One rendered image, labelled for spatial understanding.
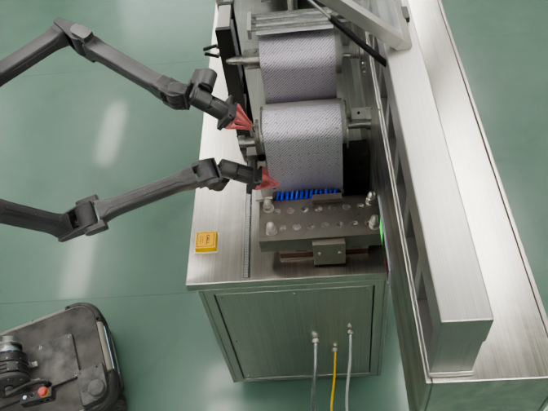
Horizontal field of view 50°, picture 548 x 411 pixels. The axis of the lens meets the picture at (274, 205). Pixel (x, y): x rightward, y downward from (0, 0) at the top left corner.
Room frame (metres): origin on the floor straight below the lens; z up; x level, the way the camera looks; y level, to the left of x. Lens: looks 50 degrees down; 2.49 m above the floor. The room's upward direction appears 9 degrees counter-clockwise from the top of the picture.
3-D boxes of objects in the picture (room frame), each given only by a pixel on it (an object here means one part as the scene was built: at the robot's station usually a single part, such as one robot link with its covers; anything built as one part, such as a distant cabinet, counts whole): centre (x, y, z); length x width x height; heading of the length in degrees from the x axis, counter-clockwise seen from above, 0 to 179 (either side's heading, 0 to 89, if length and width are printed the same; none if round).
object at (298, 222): (1.13, -0.14, 1.00); 0.40 x 0.16 x 0.06; 83
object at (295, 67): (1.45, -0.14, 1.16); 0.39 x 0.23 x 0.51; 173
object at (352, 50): (1.54, -0.32, 1.33); 0.07 x 0.07 x 0.07; 83
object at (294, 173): (1.26, -0.12, 1.10); 0.23 x 0.01 x 0.18; 83
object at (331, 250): (1.04, -0.15, 0.96); 0.10 x 0.03 x 0.11; 83
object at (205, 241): (1.20, 0.25, 0.91); 0.07 x 0.07 x 0.02; 83
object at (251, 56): (1.58, -0.01, 1.33); 0.06 x 0.06 x 0.06; 83
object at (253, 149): (1.37, 0.03, 1.05); 0.06 x 0.05 x 0.31; 83
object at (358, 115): (1.29, -0.30, 1.28); 0.06 x 0.05 x 0.02; 83
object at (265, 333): (2.26, -0.17, 0.43); 2.52 x 0.64 x 0.86; 173
